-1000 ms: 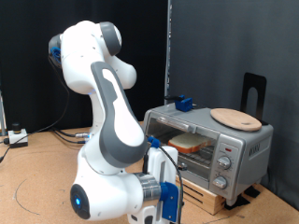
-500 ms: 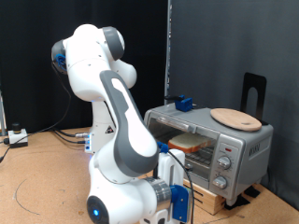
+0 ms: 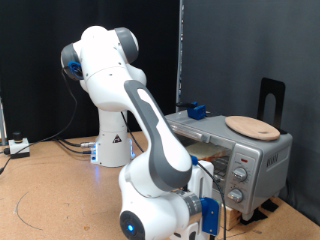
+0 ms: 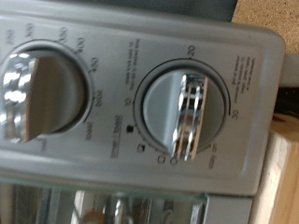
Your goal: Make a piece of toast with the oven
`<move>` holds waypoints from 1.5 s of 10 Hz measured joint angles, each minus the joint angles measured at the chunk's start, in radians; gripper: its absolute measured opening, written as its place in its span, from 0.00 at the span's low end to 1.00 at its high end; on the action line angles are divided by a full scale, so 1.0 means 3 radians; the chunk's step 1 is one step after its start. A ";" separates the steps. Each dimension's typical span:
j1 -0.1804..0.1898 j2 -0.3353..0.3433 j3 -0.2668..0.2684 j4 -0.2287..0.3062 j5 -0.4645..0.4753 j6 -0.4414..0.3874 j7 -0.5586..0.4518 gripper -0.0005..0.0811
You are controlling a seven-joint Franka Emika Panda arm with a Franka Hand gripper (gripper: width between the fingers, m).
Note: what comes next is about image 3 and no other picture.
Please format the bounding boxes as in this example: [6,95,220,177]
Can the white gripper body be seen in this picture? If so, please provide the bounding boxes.
[169,159,215,240]

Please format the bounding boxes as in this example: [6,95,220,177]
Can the silver oven knob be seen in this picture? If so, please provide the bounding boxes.
[227,188,244,204]
[232,166,249,183]

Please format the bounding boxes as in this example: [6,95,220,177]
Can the silver toaster oven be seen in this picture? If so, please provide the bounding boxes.
[165,109,294,221]

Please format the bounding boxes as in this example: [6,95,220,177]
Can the wooden slatted base block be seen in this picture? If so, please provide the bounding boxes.
[218,203,243,231]

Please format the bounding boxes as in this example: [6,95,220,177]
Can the black foam pad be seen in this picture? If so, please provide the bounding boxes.
[239,208,269,226]
[261,197,280,213]

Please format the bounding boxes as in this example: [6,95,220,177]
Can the oval wooden board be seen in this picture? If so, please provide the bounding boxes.
[224,115,282,142]

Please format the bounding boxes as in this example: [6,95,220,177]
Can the black metal bookend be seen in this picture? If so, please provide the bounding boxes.
[257,77,288,135]

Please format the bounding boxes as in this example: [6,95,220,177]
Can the grey curtain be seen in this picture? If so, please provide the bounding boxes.
[181,0,320,226]

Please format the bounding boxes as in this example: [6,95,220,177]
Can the vertical metal pole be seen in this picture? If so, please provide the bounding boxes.
[175,0,185,113]

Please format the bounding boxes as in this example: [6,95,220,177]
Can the black curtain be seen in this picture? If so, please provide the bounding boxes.
[0,0,181,144]

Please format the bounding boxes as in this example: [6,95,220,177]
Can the oven wire rack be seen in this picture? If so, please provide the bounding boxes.
[209,156,233,183]

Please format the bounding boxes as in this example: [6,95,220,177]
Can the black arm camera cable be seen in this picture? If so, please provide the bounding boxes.
[119,111,228,240]

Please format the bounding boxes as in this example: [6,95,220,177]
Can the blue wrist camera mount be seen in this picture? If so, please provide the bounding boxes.
[199,196,222,237]

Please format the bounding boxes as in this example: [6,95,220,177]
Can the black cable with silver plug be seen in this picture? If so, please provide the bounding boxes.
[53,135,98,149]

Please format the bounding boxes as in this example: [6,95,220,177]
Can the thin black base cable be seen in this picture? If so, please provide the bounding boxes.
[56,139,94,155]

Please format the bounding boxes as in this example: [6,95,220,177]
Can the long black hanging cable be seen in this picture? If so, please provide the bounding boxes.
[0,68,79,175]

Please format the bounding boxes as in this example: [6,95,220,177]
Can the metal frame leg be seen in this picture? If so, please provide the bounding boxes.
[0,96,7,147]

